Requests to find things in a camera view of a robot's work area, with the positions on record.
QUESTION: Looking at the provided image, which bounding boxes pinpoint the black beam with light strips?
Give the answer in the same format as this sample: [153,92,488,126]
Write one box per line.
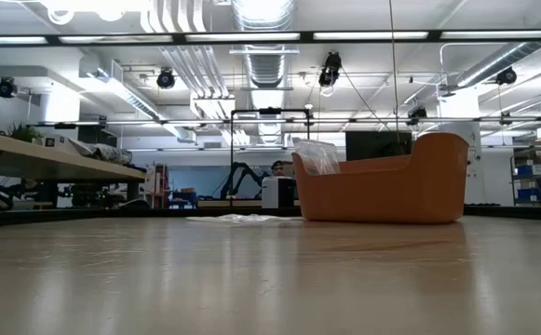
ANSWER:
[0,28,541,48]

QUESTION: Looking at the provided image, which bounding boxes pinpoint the grey patterned cloth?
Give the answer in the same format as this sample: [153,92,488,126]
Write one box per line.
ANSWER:
[67,141,135,166]

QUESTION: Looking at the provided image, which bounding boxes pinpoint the blue bin shelf rack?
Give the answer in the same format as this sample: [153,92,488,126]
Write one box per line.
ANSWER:
[511,148,541,208]

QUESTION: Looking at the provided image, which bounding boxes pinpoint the wooden workbench grey legs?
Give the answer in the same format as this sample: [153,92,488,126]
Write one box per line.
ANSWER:
[0,131,148,210]

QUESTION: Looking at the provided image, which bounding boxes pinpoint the black monitor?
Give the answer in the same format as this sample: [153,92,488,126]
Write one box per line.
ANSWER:
[345,130,413,163]

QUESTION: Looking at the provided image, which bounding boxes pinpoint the black robot station frame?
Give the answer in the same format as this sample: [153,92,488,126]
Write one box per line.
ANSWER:
[229,107,312,208]

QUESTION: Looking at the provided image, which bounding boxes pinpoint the white cylindrical bin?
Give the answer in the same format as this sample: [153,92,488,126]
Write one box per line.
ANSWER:
[260,175,298,209]

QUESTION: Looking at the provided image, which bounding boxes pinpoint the small white box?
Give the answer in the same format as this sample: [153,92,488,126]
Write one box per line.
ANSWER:
[42,134,69,148]

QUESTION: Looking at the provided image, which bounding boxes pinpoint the thin hanging cable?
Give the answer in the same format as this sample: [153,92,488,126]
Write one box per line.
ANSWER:
[387,0,400,141]

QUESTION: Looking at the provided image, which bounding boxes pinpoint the white red rack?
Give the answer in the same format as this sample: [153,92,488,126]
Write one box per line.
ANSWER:
[146,162,169,209]

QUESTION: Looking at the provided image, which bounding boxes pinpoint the clear plastic bag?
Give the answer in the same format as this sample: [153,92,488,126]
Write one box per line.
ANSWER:
[184,213,304,225]
[292,138,342,177]

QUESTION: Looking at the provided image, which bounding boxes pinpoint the orange plastic bin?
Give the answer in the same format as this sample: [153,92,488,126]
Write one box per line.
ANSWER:
[291,132,470,225]

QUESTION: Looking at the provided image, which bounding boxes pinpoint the green potted plant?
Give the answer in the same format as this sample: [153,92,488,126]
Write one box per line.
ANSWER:
[7,121,44,143]

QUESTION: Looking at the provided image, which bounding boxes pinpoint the person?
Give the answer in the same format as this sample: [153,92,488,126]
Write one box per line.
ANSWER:
[269,159,294,178]

